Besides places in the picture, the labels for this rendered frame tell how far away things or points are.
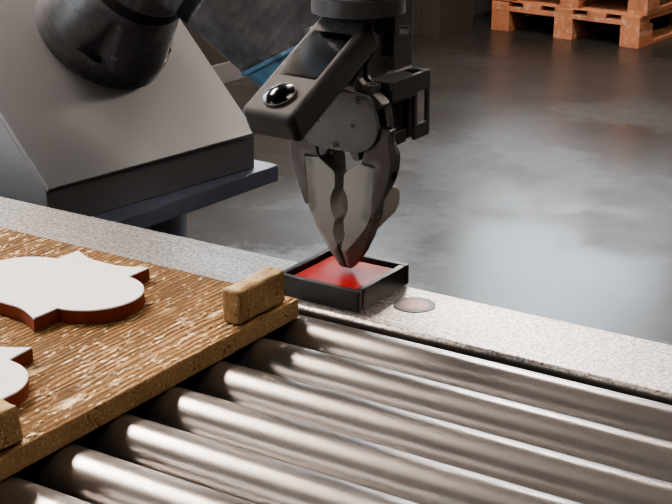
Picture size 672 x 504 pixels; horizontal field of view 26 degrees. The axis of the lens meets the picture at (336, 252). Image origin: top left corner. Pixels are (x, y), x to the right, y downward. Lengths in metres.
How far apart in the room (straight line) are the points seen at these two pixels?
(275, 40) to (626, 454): 0.67
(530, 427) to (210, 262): 0.38
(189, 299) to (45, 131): 0.45
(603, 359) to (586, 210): 3.38
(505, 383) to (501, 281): 2.81
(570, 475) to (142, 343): 0.31
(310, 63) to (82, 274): 0.23
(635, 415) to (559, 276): 2.90
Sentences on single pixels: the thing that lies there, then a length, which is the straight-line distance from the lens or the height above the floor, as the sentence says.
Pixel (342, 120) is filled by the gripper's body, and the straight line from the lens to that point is 1.09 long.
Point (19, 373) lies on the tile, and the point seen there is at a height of 0.95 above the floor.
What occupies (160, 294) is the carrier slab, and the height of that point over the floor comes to 0.94.
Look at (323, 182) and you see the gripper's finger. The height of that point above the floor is 1.00.
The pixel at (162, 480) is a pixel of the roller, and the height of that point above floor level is 0.92.
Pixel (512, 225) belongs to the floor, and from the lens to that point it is 4.24.
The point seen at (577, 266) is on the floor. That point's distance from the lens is 3.93.
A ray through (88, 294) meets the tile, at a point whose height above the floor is 0.95.
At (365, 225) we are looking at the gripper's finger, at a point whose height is 0.97.
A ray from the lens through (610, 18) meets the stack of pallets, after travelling 6.88.
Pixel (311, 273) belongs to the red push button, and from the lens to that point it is 1.14.
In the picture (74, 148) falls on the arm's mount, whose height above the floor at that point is 0.94.
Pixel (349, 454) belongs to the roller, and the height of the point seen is 0.92.
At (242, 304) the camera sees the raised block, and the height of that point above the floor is 0.95.
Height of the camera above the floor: 1.32
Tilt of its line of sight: 19 degrees down
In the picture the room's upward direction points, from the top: straight up
